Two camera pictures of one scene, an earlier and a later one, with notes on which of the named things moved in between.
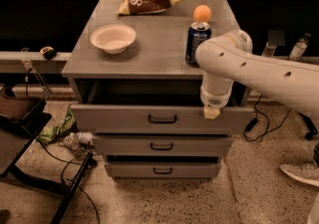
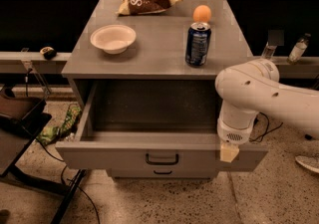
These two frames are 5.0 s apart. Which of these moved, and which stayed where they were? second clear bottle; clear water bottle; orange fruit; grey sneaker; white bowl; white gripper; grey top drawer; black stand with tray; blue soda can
Moved: grey sneaker; white gripper; grey top drawer
Stayed: orange fruit; black stand with tray; blue soda can; clear water bottle; second clear bottle; white bowl
